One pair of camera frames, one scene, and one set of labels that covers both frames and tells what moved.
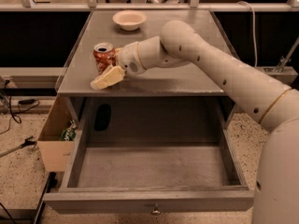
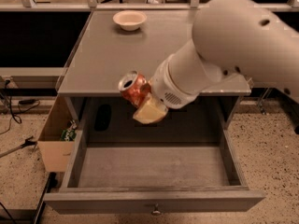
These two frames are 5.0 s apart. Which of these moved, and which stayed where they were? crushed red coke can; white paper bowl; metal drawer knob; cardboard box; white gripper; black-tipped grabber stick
Moved: crushed red coke can; white gripper
Stayed: metal drawer knob; black-tipped grabber stick; white paper bowl; cardboard box
